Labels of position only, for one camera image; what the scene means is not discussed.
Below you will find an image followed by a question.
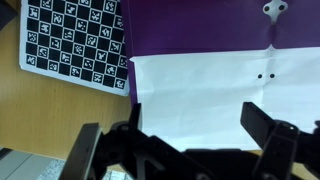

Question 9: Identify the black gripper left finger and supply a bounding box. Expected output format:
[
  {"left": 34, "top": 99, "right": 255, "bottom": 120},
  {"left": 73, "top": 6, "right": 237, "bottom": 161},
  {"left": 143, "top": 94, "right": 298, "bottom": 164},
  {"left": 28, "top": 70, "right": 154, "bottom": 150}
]
[{"left": 59, "top": 102, "right": 144, "bottom": 180}]

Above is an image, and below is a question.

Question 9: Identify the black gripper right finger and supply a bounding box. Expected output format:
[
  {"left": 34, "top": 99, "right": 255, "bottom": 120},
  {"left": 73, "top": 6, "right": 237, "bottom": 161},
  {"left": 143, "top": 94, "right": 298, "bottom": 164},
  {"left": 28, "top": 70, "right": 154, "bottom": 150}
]
[{"left": 239, "top": 101, "right": 301, "bottom": 180}]

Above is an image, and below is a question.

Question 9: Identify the black white checkerboard calibration board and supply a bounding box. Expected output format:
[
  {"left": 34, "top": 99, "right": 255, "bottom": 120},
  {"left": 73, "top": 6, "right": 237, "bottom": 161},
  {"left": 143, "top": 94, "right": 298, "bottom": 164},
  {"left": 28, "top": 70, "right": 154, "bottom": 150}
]
[{"left": 19, "top": 0, "right": 131, "bottom": 98}]

